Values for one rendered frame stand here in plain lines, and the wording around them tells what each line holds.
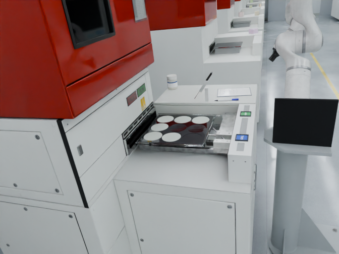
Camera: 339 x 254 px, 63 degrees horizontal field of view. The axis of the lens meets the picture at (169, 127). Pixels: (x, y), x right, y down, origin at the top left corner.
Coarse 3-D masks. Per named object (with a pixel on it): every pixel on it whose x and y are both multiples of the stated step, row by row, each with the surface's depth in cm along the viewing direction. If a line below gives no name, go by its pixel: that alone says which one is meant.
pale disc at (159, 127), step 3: (159, 123) 161; (162, 123) 160; (153, 126) 158; (156, 126) 157; (159, 126) 157; (162, 126) 156; (165, 126) 156; (153, 129) 155; (156, 129) 154; (159, 129) 154; (162, 129) 153
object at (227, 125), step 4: (224, 120) 159; (228, 120) 158; (232, 120) 157; (224, 124) 154; (228, 124) 153; (232, 124) 153; (220, 128) 151; (224, 128) 150; (228, 128) 150; (232, 128) 149; (216, 148) 132; (220, 148) 132; (224, 148) 131; (228, 148) 131; (216, 152) 133; (220, 152) 133; (224, 152) 132
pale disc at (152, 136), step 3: (153, 132) 151; (156, 132) 151; (147, 135) 149; (150, 135) 148; (153, 135) 148; (156, 135) 148; (159, 135) 147; (144, 138) 146; (147, 138) 146; (150, 138) 145; (153, 138) 145; (156, 138) 144
